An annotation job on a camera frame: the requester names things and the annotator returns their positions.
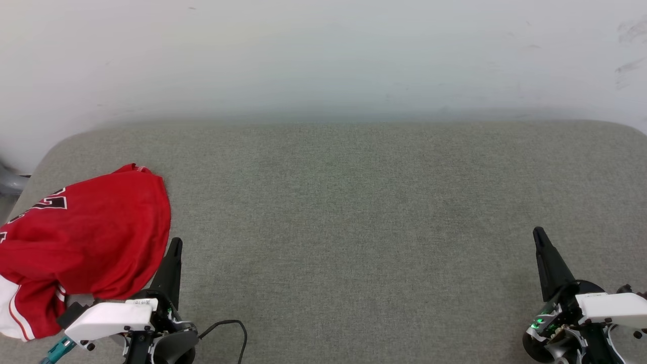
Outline red basketball jersey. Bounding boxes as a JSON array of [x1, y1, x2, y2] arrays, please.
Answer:
[[0, 163, 171, 342]]

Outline thin black cable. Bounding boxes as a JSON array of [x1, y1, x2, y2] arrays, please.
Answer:
[[197, 320, 248, 364]]

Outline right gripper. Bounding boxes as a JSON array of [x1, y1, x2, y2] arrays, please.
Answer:
[[523, 226, 622, 364]]

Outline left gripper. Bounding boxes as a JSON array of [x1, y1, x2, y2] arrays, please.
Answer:
[[124, 238, 199, 364]]

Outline teal cable connector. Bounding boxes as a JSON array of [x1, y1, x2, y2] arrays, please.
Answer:
[[40, 338, 76, 364]]

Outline grey fabric sofa cushion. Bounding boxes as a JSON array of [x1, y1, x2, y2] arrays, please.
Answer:
[[0, 120, 647, 364]]

